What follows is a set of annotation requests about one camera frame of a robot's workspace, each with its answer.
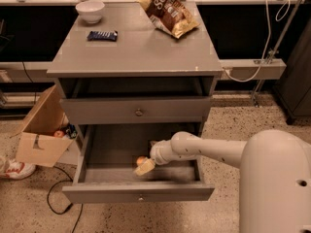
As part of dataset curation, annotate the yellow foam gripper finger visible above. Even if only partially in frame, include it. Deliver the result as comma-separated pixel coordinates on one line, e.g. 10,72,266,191
134,157,156,176

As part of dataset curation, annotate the orange fruit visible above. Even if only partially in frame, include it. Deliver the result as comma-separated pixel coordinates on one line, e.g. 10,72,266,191
136,156,147,166

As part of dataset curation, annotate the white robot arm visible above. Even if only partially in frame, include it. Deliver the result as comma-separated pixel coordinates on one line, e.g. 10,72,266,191
135,130,311,233

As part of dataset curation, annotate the open grey middle drawer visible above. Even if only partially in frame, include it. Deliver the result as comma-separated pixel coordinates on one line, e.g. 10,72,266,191
63,123,215,204

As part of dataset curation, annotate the closed grey top drawer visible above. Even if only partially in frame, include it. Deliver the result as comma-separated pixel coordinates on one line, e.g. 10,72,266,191
60,97,210,125

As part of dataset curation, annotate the grey drawer cabinet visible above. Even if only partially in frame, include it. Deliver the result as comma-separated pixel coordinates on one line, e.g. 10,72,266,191
47,1,224,205

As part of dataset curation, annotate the red apple in box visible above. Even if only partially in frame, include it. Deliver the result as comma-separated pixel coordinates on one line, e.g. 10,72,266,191
53,130,64,138

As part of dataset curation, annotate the open cardboard box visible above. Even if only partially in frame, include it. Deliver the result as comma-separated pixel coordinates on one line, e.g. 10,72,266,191
13,85,79,167

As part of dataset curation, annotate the white and red sneaker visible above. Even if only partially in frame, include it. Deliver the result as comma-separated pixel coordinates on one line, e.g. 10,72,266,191
0,156,36,180

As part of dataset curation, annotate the blue candy bar wrapper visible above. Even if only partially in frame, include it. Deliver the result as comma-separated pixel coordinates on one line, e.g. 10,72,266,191
86,31,118,42

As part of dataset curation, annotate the brown chip bag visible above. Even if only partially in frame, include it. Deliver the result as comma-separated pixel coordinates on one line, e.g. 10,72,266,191
138,0,199,39

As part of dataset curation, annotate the dark grey cabinet at right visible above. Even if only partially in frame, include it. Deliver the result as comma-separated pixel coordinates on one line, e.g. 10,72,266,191
274,19,311,124

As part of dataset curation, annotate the white ceramic bowl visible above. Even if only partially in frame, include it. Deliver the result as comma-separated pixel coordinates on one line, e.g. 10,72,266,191
75,0,105,23

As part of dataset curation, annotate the black floor cable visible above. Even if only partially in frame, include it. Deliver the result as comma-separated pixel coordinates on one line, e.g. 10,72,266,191
46,166,84,233

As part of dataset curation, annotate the white hanging cable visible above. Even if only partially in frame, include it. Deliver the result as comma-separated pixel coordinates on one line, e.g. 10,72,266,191
223,0,292,83

